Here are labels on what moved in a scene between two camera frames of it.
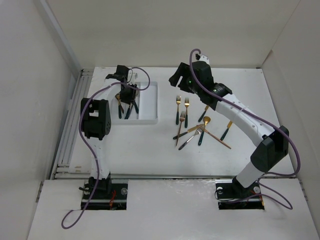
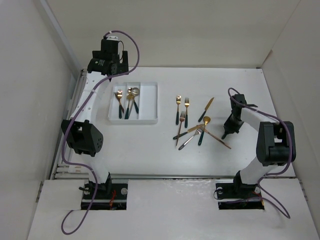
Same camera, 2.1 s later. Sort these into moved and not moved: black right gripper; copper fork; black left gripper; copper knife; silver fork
Moved: black left gripper; black right gripper
Not moved: silver fork; copper fork; copper knife
